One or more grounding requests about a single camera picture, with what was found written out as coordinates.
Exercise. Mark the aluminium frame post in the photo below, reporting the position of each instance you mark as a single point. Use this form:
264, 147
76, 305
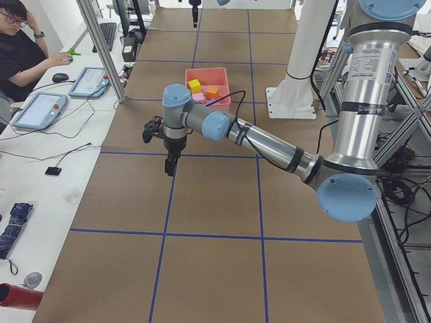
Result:
97, 37

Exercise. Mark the yellow foam block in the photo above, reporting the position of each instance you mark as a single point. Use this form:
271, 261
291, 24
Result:
195, 86

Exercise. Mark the far teach pendant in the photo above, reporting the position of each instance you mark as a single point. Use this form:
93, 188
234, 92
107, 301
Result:
92, 82

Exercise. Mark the folded blue umbrella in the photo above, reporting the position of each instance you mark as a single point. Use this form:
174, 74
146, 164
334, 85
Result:
18, 218

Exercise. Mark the pink plastic bin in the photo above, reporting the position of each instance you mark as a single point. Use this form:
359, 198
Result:
212, 76

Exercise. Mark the black box with label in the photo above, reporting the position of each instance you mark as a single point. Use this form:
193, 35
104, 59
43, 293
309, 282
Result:
129, 49

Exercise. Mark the pink foam block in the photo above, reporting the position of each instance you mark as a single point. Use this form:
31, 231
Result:
199, 97

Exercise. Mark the red cylinder bottle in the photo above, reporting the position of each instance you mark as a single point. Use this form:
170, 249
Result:
13, 296

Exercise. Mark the green plastic clip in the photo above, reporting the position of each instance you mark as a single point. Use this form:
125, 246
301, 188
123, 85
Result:
72, 52

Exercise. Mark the purple foam block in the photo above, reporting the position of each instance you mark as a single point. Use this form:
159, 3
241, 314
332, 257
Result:
210, 102

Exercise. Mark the orange foam block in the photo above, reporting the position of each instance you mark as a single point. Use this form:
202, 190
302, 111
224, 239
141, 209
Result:
212, 92

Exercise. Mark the near teach pendant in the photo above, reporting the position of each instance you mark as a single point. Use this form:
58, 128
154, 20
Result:
41, 111

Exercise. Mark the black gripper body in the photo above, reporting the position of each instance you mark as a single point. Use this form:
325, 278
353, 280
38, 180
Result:
174, 145
194, 10

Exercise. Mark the seated person black shirt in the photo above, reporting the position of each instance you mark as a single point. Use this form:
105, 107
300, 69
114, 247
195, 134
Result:
24, 53

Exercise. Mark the round metal lid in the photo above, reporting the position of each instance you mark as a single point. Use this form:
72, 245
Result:
32, 280

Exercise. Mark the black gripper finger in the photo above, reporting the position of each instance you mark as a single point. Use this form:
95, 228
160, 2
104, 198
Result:
195, 19
171, 163

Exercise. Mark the teach pendant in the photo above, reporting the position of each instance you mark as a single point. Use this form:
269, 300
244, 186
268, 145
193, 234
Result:
41, 111
92, 82

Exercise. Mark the black keyboard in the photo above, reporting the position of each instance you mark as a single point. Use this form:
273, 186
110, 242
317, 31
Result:
109, 30

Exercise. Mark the black computer mouse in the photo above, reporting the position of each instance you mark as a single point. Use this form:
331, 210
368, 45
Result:
60, 77

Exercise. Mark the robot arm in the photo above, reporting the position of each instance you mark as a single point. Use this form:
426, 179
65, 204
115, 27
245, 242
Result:
343, 181

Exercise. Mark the small black puck device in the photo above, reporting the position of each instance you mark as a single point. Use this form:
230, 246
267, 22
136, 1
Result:
53, 171

